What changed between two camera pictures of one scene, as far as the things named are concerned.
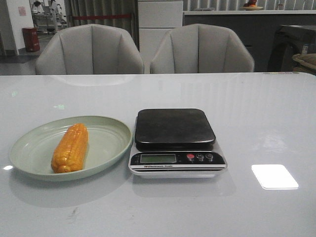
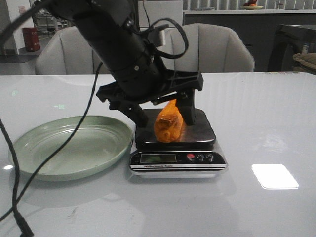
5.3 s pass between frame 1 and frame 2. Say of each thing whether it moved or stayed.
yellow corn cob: moved
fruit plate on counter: stayed
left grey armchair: stayed
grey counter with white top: stayed
